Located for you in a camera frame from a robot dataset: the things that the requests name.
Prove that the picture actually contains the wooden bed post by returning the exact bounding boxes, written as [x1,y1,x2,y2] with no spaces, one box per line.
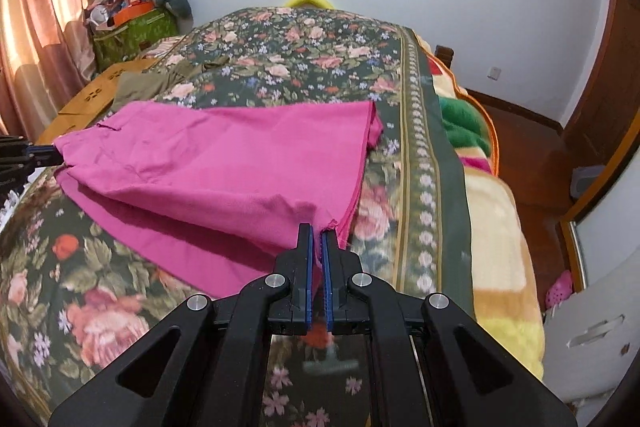
[434,45,457,72]

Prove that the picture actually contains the pink curtain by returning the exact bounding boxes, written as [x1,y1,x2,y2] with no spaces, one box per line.
[0,0,115,144]

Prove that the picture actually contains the green patterned storage bag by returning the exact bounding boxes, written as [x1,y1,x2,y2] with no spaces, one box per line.
[91,6,180,74]

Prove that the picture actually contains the orange box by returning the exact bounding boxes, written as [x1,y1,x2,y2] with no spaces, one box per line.
[114,0,157,26]

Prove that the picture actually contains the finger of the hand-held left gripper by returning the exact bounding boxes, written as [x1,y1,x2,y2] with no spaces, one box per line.
[0,134,64,158]
[0,154,66,196]

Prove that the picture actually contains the striped cloth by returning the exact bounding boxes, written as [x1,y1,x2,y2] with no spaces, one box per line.
[141,35,190,59]

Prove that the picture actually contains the wood-framed mirror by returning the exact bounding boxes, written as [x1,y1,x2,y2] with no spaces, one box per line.
[559,119,640,290]

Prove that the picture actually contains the pink pants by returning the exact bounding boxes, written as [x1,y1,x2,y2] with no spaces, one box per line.
[52,99,385,300]

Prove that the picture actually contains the pink slipper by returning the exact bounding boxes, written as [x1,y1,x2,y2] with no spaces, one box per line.
[544,269,574,309]

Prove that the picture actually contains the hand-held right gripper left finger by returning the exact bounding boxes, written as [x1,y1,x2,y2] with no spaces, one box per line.
[47,223,319,427]

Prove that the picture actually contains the cardboard box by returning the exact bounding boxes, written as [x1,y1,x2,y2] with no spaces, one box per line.
[56,58,162,132]

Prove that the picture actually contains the wooden door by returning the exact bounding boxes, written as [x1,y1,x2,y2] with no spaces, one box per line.
[564,0,640,168]

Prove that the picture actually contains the floral bedspread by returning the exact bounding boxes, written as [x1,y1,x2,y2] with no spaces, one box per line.
[0,6,473,427]

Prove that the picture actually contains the olive green garment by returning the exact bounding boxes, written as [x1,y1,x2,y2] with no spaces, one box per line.
[111,57,231,112]

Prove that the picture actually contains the colourful fleece blanket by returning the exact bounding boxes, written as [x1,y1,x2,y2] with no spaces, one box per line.
[414,31,547,380]

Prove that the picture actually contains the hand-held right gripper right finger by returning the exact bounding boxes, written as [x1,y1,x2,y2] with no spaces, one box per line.
[320,230,579,427]

